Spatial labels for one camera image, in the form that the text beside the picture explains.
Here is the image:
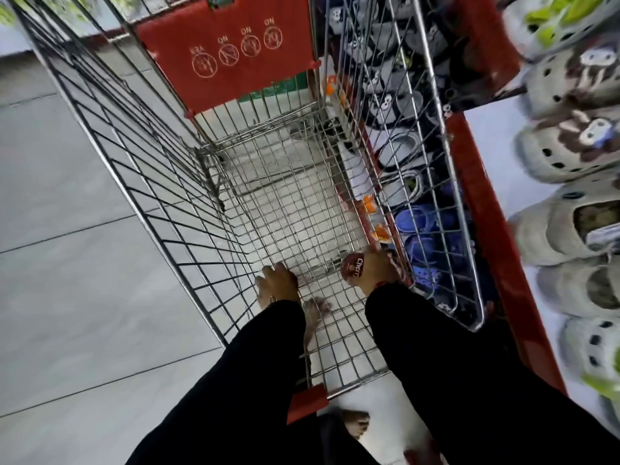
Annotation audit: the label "person's left hand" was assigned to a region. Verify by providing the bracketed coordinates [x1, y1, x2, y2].
[255, 262, 301, 311]

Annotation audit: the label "green cardboard boxes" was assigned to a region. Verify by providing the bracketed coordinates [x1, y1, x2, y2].
[237, 72, 311, 103]

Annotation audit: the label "row of brown-print beige clogs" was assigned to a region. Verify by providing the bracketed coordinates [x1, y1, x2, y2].
[514, 38, 620, 185]

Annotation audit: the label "single green-print clog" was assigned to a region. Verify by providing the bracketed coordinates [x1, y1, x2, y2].
[559, 316, 620, 405]

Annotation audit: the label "person's right forearm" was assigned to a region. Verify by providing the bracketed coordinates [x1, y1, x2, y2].
[364, 281, 620, 465]

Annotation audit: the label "rack of printed clogs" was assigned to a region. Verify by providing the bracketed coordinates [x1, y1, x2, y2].
[0, 0, 204, 38]

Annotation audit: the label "person's left foot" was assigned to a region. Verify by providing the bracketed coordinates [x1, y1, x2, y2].
[302, 297, 334, 347]

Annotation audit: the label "blue clog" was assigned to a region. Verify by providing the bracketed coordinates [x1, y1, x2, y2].
[395, 205, 437, 236]
[404, 234, 445, 268]

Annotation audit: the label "person's left forearm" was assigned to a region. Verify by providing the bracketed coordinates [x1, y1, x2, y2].
[125, 298, 311, 465]

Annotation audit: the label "beige fur-lined clog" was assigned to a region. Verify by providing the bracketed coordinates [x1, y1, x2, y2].
[536, 258, 620, 320]
[508, 181, 620, 267]

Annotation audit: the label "dark red polish tin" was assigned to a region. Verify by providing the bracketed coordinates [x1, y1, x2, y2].
[340, 252, 365, 282]

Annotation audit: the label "person's foot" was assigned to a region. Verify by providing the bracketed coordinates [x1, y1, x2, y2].
[302, 297, 334, 347]
[338, 409, 371, 440]

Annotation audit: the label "person's right hand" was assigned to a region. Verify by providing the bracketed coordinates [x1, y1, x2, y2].
[356, 244, 403, 297]

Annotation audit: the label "red-edged clog shelf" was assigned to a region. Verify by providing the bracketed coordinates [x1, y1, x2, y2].
[455, 0, 526, 100]
[445, 94, 620, 431]

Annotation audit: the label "person's right foot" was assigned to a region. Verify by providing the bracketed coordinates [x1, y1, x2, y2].
[338, 409, 371, 440]

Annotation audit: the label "silver wire shopping cart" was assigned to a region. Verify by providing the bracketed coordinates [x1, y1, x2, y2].
[9, 0, 485, 424]

